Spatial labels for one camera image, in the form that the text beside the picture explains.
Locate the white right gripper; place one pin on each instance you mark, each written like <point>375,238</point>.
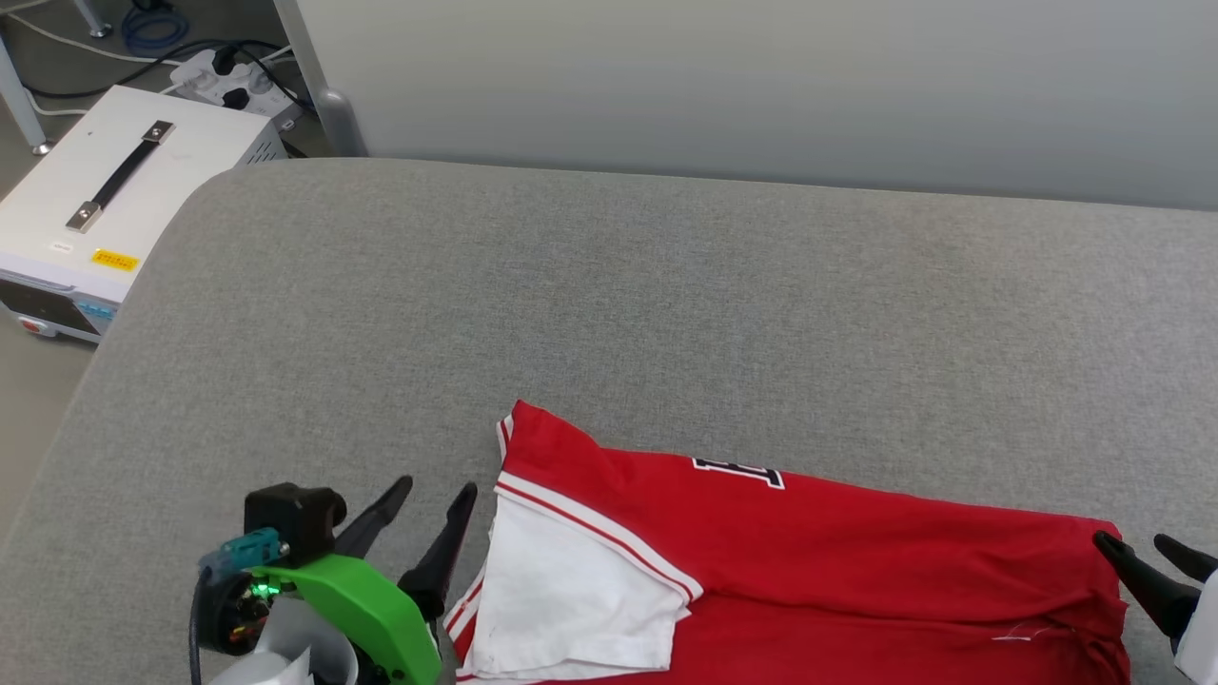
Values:
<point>1207,628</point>

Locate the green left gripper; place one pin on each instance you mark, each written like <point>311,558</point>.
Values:
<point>381,609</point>

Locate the red and white basketball jersey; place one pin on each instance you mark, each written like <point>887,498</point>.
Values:
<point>856,552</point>

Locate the yellow warning label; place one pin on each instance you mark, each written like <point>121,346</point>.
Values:
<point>115,260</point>

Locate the grey partition foot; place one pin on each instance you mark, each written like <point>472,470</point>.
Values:
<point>341,124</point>

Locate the white box appliance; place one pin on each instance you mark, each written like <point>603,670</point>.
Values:
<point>162,181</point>

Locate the white power strip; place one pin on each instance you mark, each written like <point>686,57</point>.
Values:
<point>257,90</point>

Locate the black power plug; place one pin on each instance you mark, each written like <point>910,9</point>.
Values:
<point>225,60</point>
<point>235,98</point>

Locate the white partition panel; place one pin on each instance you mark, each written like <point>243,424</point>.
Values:
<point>761,86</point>

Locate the grey metal table leg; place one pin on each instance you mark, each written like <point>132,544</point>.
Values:
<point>21,95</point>
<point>92,17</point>

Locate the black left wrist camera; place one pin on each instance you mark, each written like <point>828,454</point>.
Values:
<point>295,518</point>

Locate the teal left camera connector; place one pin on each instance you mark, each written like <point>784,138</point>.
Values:
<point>247,552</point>

